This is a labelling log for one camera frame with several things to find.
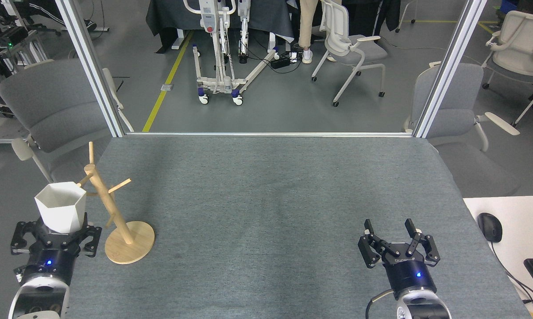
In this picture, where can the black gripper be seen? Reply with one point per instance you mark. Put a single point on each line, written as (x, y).
(54, 257)
(408, 274)

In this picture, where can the white hexagonal cup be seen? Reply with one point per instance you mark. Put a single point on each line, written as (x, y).
(62, 208)

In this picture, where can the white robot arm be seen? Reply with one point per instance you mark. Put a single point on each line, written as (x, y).
(419, 305)
(38, 297)

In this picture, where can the wooden cup rack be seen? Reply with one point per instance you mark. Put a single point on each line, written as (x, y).
(129, 246)

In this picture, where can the black computer mouse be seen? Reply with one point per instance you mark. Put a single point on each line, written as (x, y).
(490, 227)

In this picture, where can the white desk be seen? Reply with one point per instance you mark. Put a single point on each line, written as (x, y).
(523, 221)

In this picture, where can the grey armchair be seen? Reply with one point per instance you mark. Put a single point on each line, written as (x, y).
(54, 106)
(452, 106)

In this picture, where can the metal floor plate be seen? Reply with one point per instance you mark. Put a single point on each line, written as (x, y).
(167, 87)

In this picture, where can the white office chair grey seat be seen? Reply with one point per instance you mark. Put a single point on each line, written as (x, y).
(364, 51)

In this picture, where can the black power strip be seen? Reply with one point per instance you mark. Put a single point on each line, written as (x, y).
(280, 62)

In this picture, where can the white wheeled stand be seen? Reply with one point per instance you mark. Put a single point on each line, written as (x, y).
(222, 79)

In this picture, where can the cream office chair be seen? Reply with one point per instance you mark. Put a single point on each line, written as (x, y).
(521, 48)

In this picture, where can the person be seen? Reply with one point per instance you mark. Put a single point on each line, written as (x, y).
(306, 26)

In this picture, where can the dark cloth covered table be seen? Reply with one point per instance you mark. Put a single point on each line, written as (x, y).
(266, 17)

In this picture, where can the silver frame rail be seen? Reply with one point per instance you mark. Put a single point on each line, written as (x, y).
(271, 134)

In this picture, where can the silver frame post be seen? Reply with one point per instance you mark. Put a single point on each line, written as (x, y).
(91, 66)
(448, 66)

